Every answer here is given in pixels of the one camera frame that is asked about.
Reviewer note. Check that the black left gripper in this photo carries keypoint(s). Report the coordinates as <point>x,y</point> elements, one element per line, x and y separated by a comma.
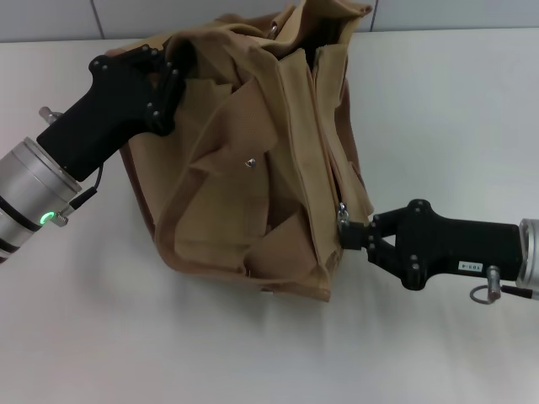
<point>105,109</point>

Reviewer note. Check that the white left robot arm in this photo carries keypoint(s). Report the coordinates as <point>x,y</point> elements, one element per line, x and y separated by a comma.
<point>29,198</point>

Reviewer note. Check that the khaki canvas food bag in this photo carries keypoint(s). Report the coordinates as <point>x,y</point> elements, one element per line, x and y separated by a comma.
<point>236,168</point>

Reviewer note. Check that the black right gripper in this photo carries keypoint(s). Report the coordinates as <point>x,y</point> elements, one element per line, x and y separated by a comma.
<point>463,248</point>

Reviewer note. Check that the silver zipper pull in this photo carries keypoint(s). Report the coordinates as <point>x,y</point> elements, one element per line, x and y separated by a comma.
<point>343,214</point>

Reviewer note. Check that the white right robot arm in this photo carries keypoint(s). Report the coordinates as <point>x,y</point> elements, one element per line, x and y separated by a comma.
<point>530,252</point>

